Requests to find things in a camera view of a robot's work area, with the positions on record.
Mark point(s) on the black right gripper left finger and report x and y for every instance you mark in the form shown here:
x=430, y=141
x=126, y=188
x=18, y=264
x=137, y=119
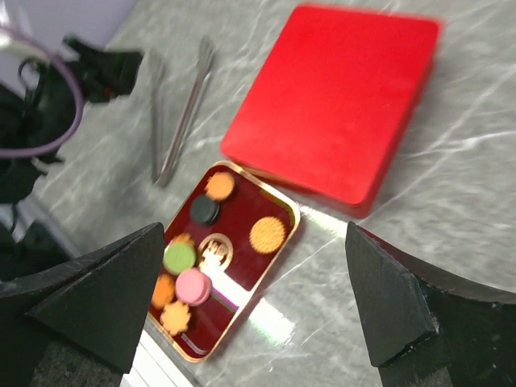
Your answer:
x=101, y=298

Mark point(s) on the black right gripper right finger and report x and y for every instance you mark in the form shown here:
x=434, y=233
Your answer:
x=425, y=326

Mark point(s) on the pink macaron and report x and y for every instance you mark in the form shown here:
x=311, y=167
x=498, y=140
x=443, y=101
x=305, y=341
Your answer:
x=193, y=287

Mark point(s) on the red box lid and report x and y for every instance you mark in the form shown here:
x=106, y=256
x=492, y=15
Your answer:
x=329, y=107

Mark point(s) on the green macaron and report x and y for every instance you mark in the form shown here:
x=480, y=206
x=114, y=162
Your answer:
x=179, y=257

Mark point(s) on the silver slotted tongs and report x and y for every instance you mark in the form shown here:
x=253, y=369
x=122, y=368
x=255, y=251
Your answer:
x=162, y=166

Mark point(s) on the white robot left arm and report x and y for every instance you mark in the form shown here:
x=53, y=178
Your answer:
x=40, y=116

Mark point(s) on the round orange sandwich biscuit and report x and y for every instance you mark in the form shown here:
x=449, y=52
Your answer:
x=267, y=235

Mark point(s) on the orange swirl cookie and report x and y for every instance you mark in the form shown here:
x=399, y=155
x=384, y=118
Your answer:
x=184, y=238

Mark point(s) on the black sandwich cookie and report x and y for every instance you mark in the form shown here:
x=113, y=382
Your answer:
x=204, y=210

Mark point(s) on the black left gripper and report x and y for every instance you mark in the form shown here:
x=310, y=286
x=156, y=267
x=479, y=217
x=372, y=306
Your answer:
x=103, y=75

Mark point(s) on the orange flower cookie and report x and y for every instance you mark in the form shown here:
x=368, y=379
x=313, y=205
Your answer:
x=220, y=186

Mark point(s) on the dark red gold-rimmed tray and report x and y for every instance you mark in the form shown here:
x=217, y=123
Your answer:
x=226, y=256

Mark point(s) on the orange cookie tray corner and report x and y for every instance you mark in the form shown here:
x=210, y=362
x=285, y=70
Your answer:
x=175, y=317

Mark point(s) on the orange chip cookie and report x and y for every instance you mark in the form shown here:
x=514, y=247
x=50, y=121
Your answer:
x=164, y=291

